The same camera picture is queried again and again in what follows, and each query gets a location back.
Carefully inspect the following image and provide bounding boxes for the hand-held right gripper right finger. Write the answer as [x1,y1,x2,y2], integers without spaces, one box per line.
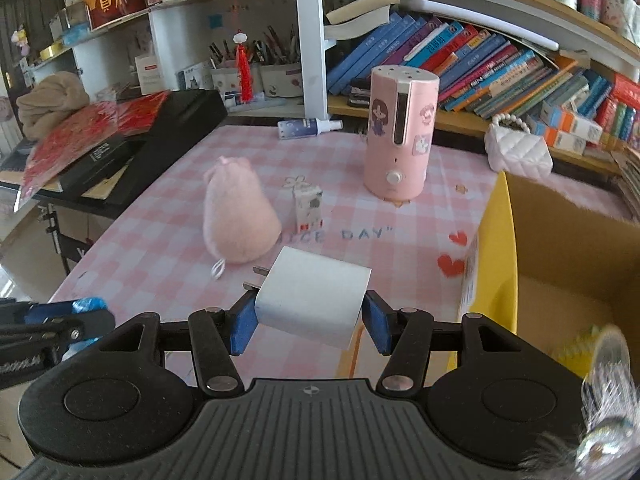
[363,289,522,396]

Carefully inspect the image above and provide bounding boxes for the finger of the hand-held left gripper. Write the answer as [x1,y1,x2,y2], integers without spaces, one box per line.
[0,301,117,350]

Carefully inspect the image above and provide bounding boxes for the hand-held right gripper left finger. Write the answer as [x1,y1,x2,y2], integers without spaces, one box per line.
[100,290,260,395]

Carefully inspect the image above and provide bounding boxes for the light blue plastic item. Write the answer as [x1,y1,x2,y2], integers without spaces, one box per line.
[71,297,109,315]

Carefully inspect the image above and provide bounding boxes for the white charger plug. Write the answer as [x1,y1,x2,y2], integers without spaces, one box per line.
[242,246,373,351]

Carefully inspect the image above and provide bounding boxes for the cardboard box with yellow flaps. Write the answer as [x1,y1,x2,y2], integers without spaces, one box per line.
[447,170,640,386]

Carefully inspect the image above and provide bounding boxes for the pink checked tablecloth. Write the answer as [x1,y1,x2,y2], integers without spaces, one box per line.
[47,122,631,411]

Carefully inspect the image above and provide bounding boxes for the pink plush pouch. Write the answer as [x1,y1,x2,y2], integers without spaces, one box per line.
[202,155,284,281]

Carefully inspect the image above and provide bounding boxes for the small white carton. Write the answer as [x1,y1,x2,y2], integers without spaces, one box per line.
[292,184,324,234]

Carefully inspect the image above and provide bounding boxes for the pink humidifier with stickers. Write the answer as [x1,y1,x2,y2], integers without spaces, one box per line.
[362,65,441,204]

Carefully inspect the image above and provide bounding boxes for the red paper cuttings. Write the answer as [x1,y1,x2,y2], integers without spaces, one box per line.
[20,92,171,201]

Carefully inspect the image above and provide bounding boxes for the small spray bottle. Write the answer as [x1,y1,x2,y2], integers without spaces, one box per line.
[277,117,344,140]

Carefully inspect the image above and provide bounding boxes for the black printer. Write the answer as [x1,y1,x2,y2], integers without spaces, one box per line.
[60,90,227,206]

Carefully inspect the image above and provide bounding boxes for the beige folded towel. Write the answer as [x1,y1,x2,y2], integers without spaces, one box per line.
[16,71,91,138]

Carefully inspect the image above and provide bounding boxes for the clear shiny plastic item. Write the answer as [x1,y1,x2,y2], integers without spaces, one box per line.
[575,324,640,478]

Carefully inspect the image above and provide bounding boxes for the white pen cup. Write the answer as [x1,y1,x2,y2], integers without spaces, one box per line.
[260,62,304,99]
[210,60,262,99]

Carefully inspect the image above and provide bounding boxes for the red tassel ornament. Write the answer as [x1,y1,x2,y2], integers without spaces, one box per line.
[232,30,256,107]

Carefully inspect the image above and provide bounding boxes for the orange and white box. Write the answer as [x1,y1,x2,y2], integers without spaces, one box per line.
[545,129,587,154]
[542,101,604,144]

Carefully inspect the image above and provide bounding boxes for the row of leaning blue books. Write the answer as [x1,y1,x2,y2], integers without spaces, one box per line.
[327,10,640,161]

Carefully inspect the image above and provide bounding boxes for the white side shelf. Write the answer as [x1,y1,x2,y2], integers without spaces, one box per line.
[30,0,301,116]

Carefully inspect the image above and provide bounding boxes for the beige lying book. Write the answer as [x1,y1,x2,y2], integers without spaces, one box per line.
[325,0,401,41]

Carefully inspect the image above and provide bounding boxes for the long white flat case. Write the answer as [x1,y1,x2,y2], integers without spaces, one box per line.
[420,0,560,52]

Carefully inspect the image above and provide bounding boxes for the white quilted pearl-handle purse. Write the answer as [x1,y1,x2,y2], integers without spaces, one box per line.
[485,112,554,174]

